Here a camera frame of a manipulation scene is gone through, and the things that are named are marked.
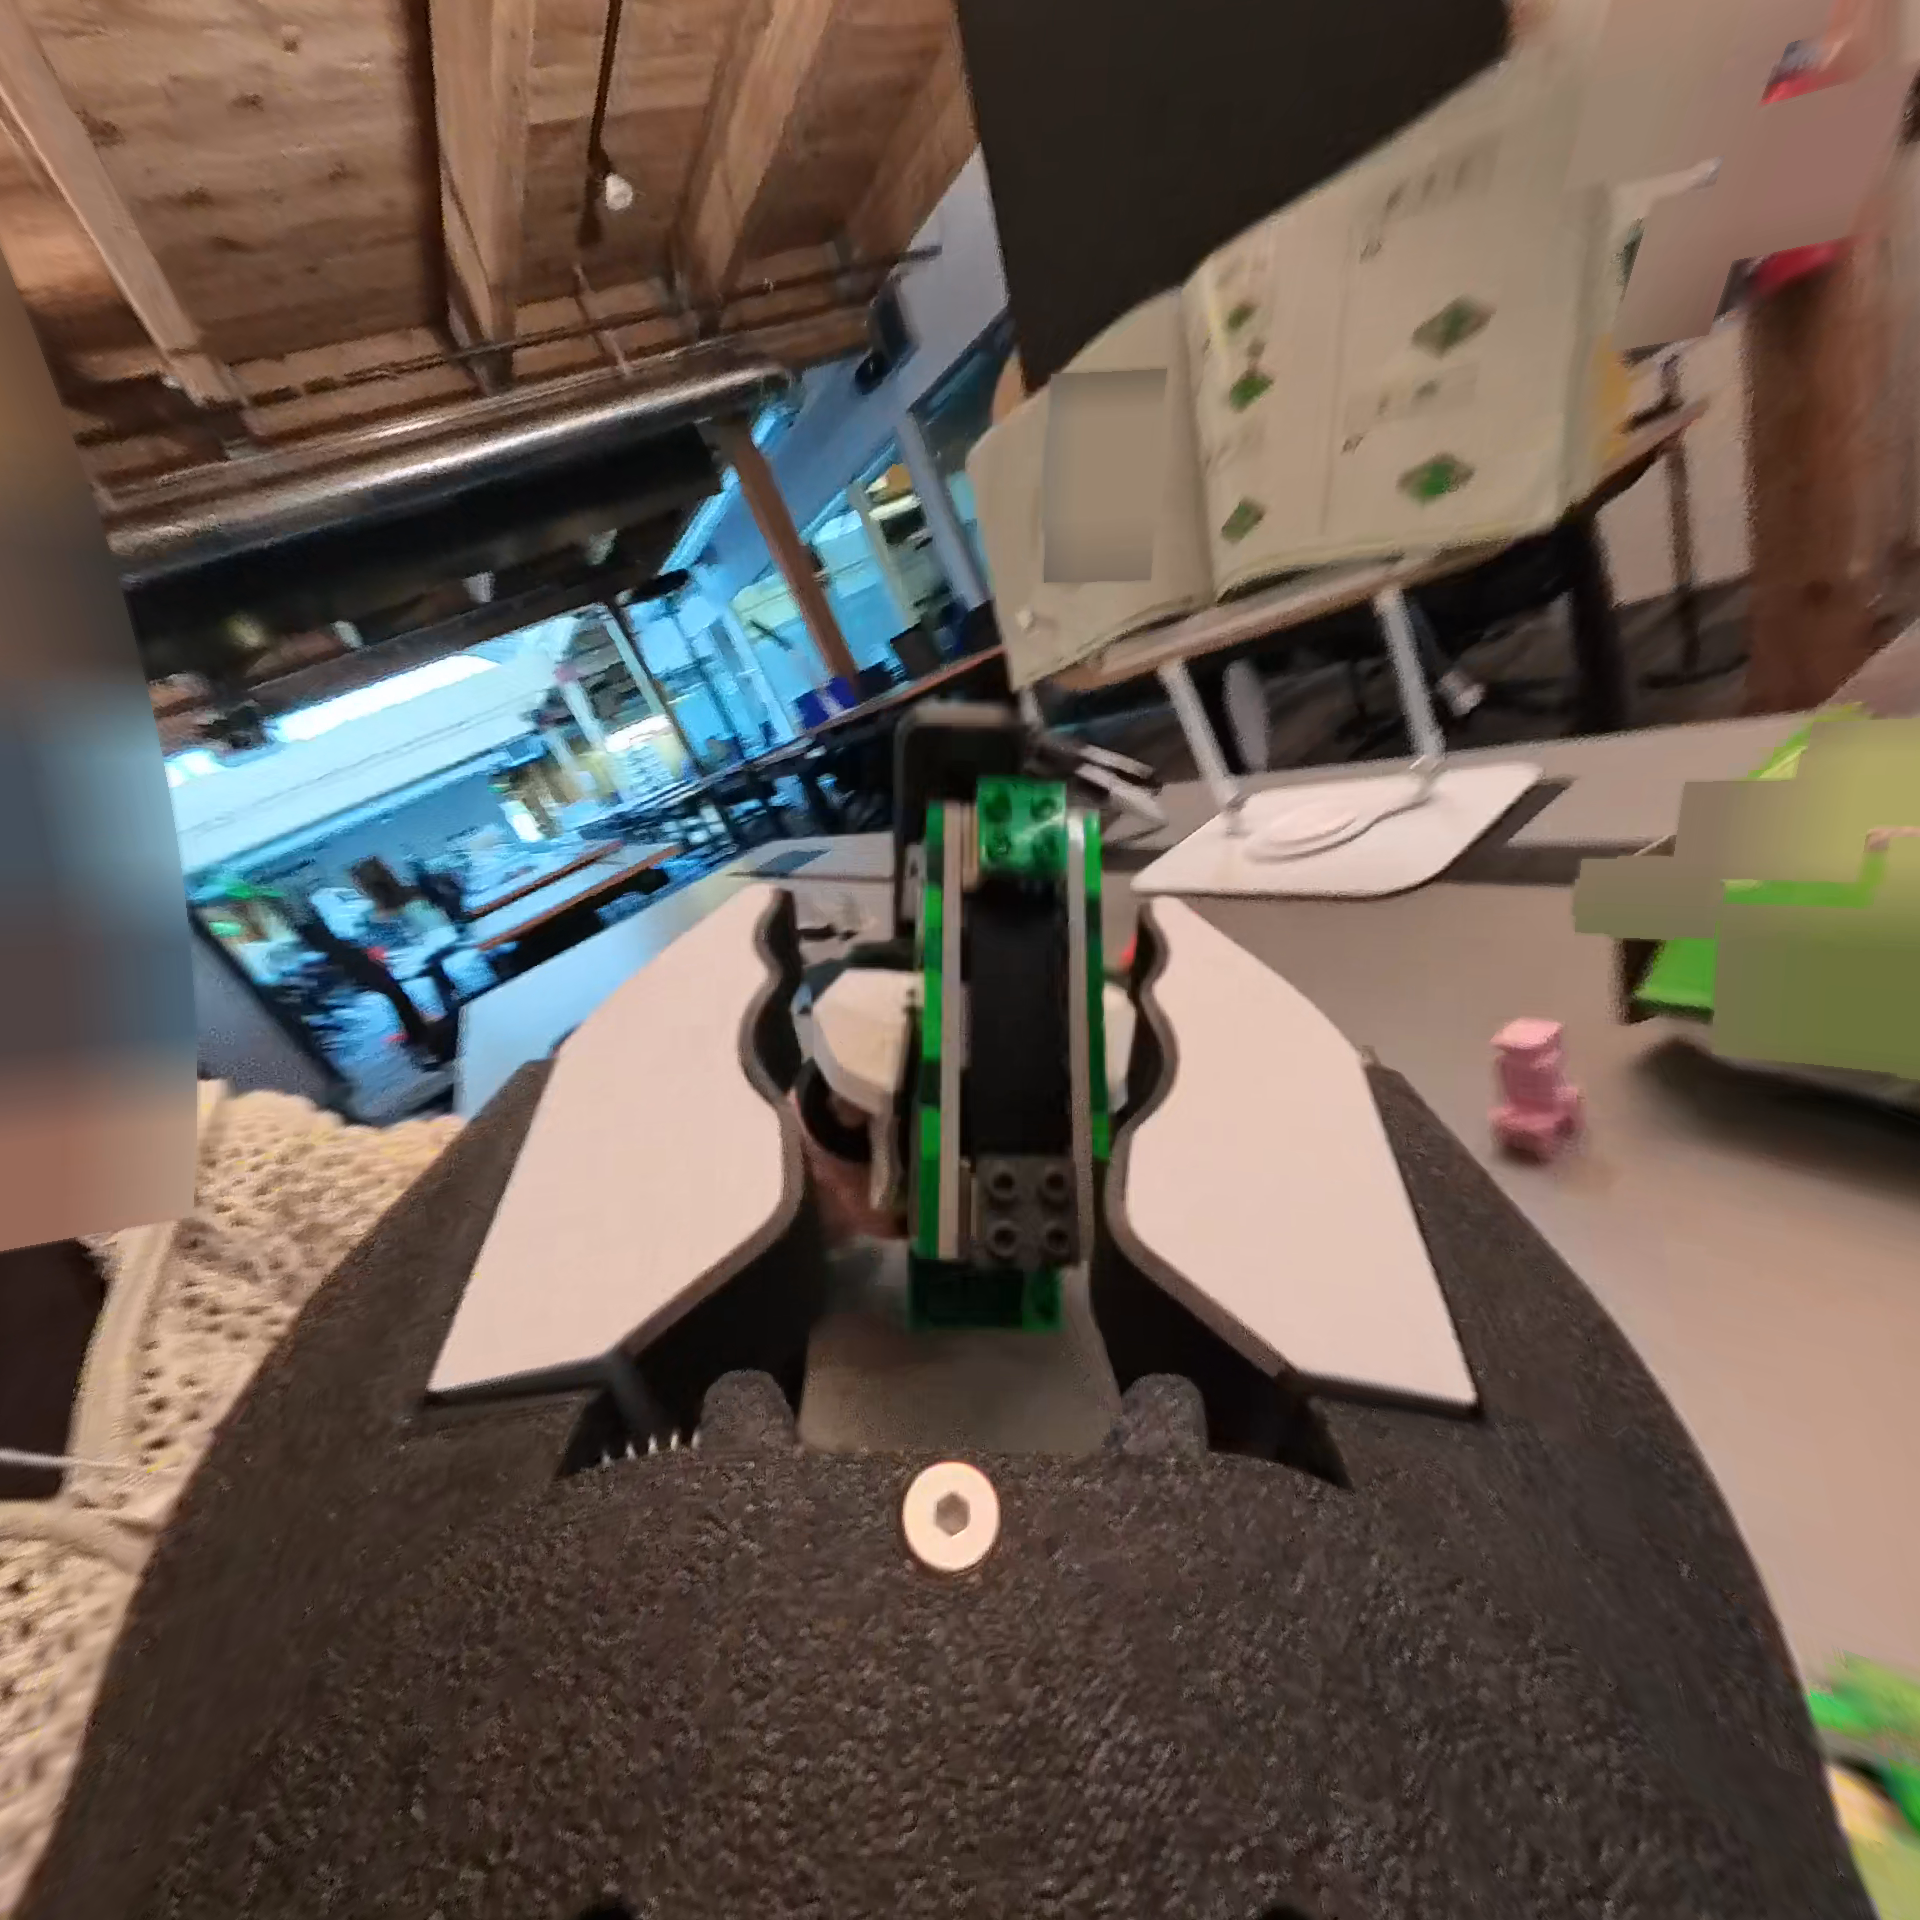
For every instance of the green lego creeper figure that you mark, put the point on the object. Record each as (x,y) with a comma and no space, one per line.
(1013,1018)

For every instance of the white book stand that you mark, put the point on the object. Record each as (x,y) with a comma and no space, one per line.
(1350,832)

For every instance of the black panel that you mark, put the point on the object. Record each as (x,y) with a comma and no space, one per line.
(1205,150)

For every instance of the metal ceiling pipe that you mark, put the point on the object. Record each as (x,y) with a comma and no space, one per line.
(453,453)

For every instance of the wooden post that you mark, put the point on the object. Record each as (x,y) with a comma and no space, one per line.
(1820,494)

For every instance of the cream knit sweater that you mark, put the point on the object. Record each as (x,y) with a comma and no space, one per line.
(91,1573)

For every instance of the pink lego pig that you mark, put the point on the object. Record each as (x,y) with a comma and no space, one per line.
(1531,1086)

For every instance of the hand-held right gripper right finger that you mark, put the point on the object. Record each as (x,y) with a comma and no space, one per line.
(1277,1188)

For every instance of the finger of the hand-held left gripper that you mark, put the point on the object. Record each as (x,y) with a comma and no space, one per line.
(864,1031)

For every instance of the hanging light bulb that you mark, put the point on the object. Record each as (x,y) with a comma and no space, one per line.
(615,185)

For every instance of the wooden table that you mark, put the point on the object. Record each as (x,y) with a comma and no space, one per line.
(1121,657)

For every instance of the open instruction booklet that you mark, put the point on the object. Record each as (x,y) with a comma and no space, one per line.
(1350,380)

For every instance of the green lego set box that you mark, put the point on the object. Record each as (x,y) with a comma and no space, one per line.
(1670,971)

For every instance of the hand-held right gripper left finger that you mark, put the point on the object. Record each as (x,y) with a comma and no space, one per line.
(632,1172)

